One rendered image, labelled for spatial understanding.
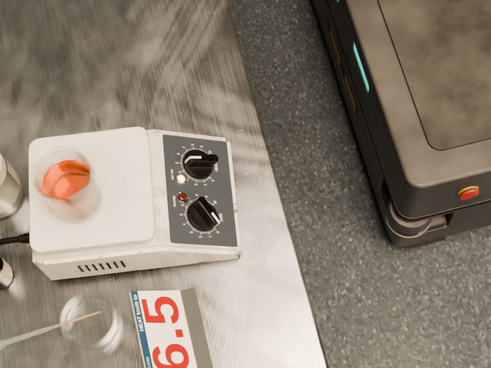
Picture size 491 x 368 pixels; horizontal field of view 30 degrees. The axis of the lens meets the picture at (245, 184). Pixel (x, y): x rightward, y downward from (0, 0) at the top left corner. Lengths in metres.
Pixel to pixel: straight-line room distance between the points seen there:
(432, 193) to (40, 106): 0.65
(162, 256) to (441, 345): 0.89
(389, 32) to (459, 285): 0.50
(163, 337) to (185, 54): 0.33
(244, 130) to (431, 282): 0.81
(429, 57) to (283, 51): 0.49
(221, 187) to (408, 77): 0.60
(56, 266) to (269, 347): 0.22
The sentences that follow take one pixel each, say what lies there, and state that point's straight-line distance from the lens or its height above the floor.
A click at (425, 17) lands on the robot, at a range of 1.53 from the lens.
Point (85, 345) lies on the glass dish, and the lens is 0.92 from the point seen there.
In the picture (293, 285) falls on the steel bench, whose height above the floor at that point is 0.75.
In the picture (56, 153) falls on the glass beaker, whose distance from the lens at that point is 0.85.
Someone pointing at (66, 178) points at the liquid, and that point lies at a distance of 0.86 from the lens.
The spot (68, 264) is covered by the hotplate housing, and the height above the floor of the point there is 0.81.
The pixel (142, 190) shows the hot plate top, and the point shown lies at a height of 0.84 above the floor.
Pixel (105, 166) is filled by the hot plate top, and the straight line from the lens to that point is 0.90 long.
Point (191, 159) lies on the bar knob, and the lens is 0.91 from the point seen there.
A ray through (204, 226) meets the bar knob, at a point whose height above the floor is 0.80.
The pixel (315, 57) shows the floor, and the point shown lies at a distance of 1.90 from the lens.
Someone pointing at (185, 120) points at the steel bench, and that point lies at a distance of 1.01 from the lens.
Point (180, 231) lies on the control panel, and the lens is 0.89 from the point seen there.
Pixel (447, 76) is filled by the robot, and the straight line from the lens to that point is 1.48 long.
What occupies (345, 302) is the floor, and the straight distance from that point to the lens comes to 1.70.
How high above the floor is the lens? 1.65
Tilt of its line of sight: 68 degrees down
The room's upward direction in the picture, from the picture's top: 9 degrees counter-clockwise
